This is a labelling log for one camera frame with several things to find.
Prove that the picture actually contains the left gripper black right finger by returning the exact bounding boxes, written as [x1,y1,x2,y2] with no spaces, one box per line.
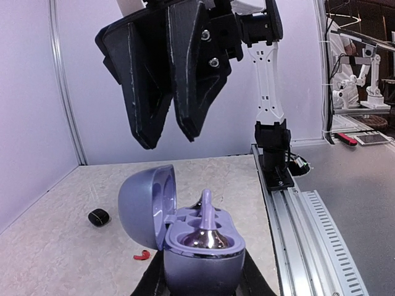
[237,250,276,296]

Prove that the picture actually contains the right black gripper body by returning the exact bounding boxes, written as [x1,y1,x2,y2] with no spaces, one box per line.
[209,1,283,61]

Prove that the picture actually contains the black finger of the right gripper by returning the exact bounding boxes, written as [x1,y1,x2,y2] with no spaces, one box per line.
[166,1,230,142]
[95,8,172,149]

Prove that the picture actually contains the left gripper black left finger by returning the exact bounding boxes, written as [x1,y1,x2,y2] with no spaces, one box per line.
[131,251,168,296]

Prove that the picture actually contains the purple earbud charging case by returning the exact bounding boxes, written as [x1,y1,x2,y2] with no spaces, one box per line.
[118,165,246,295]

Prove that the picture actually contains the silver earbud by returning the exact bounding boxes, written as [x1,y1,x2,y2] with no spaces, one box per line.
[181,189,230,249]
[190,200,202,210]

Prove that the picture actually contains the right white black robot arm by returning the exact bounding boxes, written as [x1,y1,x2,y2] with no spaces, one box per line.
[95,1,291,174]

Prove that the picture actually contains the black charging case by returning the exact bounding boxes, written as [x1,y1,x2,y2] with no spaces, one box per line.
[88,208,110,228]

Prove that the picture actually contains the red earbud at centre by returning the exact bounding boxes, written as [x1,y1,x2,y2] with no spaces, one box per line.
[133,250,151,261]

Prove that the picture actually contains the background white robot arms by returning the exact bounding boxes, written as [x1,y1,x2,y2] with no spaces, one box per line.
[332,54,390,110]

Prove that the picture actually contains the red black tool on bench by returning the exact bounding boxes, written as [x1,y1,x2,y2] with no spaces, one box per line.
[333,133,358,147]

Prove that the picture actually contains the front aluminium rail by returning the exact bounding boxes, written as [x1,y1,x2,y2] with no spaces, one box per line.
[251,145,368,295]

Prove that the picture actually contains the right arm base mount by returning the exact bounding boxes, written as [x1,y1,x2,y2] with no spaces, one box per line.
[259,152,310,191]

